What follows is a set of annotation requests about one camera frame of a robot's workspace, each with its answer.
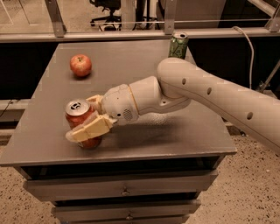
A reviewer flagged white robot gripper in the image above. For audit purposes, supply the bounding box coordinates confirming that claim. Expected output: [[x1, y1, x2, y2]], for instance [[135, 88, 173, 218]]
[[66, 84, 139, 143]]

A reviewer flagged red coke can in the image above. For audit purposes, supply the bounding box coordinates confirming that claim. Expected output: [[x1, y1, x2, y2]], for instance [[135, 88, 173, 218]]
[[65, 99, 102, 149]]

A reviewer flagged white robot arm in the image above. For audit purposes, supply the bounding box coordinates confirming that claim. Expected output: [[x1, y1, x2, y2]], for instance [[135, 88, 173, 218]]
[[66, 58, 280, 154]]

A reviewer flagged red apple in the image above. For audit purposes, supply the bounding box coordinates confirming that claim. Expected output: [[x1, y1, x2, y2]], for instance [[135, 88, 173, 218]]
[[70, 54, 92, 77]]

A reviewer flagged green soda can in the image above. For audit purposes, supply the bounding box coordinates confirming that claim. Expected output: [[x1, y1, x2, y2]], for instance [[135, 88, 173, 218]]
[[168, 32, 188, 60]]

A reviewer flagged grey drawer cabinet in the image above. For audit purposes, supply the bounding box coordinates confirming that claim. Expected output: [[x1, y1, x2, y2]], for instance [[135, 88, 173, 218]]
[[1, 40, 235, 224]]

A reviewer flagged black office chair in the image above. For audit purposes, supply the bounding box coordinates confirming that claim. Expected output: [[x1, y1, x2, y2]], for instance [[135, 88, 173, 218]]
[[89, 0, 123, 28]]

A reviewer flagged upper grey drawer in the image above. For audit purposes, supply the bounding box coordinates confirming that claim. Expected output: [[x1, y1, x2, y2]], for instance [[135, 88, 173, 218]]
[[24, 170, 218, 201]]

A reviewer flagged grey drawer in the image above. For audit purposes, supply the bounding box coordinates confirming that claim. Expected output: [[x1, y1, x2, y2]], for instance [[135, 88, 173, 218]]
[[52, 199, 200, 222], [24, 170, 218, 201]]

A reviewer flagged lower grey drawer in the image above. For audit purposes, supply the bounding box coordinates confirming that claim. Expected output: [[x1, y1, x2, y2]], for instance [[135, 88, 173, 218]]
[[52, 199, 200, 222]]

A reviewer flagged white cable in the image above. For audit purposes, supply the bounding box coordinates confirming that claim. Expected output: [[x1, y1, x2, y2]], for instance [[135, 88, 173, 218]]
[[232, 25, 256, 90]]

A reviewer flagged metal railing frame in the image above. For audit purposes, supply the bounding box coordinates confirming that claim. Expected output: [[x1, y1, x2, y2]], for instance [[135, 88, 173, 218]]
[[0, 0, 280, 43]]

